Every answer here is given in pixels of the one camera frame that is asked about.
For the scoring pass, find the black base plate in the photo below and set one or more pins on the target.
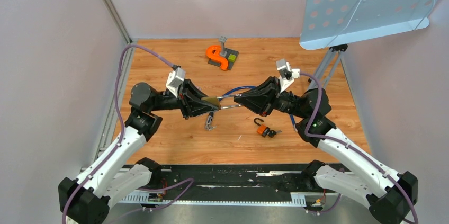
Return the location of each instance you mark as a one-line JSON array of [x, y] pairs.
[[236, 182]]

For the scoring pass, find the perforated metal music stand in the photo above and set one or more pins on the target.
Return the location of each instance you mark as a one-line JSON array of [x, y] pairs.
[[378, 46]]

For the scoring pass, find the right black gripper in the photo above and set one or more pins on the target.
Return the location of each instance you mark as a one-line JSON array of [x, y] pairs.
[[261, 99]]

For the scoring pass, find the large brass padlock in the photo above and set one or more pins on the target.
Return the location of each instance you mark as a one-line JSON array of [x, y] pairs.
[[216, 101]]

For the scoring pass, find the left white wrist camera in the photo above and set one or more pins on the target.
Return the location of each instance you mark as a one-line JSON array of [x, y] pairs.
[[175, 80]]

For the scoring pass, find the orange S-shaped toy base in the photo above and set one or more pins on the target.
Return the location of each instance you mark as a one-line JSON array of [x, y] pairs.
[[221, 56]]

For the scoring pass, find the black key bunch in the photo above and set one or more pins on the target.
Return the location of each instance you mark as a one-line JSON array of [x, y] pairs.
[[273, 133]]

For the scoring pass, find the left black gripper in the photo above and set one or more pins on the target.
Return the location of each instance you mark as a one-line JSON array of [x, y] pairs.
[[188, 102]]

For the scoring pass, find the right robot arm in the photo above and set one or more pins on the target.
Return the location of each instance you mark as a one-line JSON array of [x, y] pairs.
[[390, 196]]

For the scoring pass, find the orange small padlock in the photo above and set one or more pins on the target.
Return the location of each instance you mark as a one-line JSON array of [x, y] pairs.
[[262, 129]]

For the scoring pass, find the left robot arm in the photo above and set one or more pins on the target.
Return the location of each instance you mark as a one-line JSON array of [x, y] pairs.
[[93, 193]]

